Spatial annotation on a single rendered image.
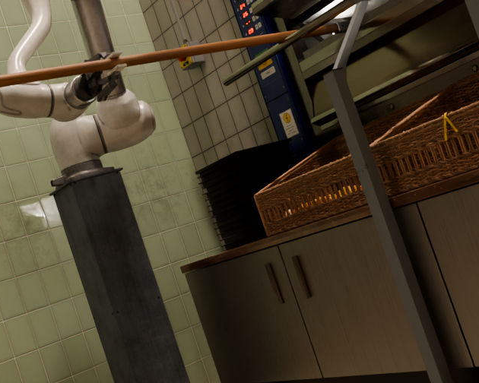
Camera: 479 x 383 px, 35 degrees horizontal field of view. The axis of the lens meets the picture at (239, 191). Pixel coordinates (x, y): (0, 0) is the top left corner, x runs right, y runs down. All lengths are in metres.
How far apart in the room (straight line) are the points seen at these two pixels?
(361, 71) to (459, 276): 1.05
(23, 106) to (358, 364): 1.25
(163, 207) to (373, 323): 1.55
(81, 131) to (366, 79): 1.05
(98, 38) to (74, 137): 0.37
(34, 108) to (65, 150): 0.55
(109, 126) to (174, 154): 0.83
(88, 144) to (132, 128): 0.17
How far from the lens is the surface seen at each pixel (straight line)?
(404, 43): 2.70
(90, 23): 2.81
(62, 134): 2.89
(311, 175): 2.39
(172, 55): 2.27
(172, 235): 3.54
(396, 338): 2.23
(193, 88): 3.59
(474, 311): 2.03
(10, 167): 3.31
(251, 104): 3.28
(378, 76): 2.75
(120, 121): 2.87
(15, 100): 2.33
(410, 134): 2.06
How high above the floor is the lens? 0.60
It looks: 3 degrees up
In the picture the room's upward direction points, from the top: 19 degrees counter-clockwise
